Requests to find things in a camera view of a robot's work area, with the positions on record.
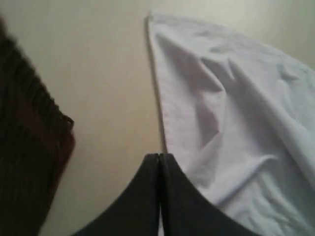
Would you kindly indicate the dark brown wicker basket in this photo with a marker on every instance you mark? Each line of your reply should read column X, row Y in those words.
column 36, row 142

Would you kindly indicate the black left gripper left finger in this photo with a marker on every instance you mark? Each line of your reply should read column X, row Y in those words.
column 136, row 211

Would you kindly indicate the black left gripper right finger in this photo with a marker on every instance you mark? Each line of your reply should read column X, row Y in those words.
column 185, row 211

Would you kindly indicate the white t-shirt with red lettering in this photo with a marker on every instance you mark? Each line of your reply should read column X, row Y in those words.
column 239, row 117

